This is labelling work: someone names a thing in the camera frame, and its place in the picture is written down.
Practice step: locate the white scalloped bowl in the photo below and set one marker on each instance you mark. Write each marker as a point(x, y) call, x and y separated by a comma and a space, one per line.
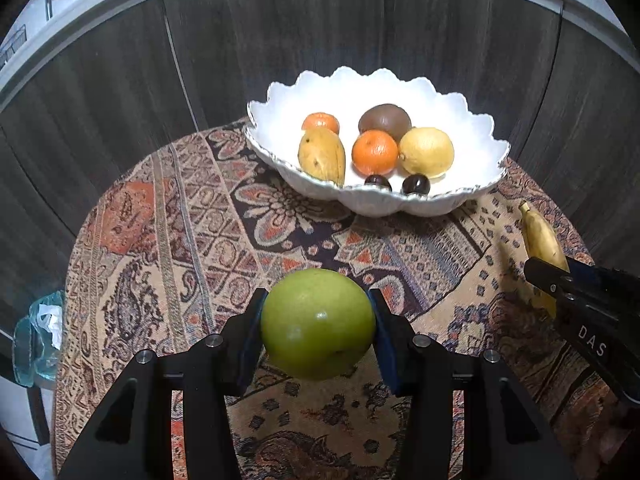
point(465, 160)

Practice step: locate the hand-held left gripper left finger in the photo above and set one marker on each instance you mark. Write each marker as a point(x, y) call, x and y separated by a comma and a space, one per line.
point(251, 350)

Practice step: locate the yellow lemon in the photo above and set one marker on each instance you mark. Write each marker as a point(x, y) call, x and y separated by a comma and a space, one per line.
point(426, 151)

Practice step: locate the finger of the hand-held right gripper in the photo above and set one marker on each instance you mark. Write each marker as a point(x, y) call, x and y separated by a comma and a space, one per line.
point(600, 277)
point(545, 275)

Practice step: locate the brown kiwi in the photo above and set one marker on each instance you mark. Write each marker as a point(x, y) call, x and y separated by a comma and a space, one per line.
point(385, 119)

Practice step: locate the green apple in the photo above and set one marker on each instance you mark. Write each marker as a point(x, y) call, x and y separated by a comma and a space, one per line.
point(315, 325)

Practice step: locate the dark wood cabinet door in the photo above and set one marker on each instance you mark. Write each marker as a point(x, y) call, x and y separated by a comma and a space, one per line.
point(590, 135)
point(100, 110)
point(475, 35)
point(275, 35)
point(30, 235)

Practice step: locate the yellow mango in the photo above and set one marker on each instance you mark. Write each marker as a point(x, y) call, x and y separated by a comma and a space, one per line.
point(322, 157)

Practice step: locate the yellow banana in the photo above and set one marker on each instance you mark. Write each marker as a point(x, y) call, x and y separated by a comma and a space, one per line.
point(540, 240)

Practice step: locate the orange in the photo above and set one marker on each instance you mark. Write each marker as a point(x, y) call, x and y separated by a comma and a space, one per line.
point(375, 152)

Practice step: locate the small mandarin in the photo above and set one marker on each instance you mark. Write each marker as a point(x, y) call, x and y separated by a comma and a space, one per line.
point(320, 122)

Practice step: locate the dark plum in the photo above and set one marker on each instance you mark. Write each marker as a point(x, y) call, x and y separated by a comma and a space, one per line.
point(377, 181)
point(416, 184)

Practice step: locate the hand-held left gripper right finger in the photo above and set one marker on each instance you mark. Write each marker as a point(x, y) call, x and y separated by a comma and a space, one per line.
point(385, 347)

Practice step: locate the patterned tablecloth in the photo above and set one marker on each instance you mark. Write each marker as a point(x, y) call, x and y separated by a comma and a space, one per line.
point(175, 260)

